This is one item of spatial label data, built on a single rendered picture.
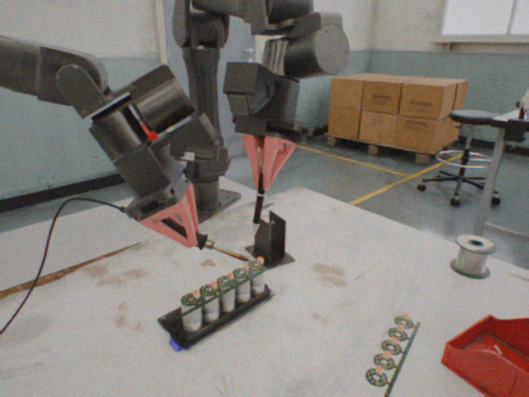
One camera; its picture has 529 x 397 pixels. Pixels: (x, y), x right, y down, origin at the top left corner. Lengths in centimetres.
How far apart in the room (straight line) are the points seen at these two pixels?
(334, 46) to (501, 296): 45
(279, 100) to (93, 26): 272
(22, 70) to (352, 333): 50
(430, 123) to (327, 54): 338
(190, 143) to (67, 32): 267
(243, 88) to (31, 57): 23
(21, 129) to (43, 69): 258
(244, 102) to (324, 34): 12
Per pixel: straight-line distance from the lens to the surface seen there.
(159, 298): 61
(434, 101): 380
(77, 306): 63
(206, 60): 75
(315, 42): 46
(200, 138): 46
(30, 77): 48
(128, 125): 49
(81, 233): 84
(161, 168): 47
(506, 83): 475
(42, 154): 311
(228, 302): 52
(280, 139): 50
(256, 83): 44
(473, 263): 71
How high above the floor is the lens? 111
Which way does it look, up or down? 23 degrees down
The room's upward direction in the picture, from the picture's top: straight up
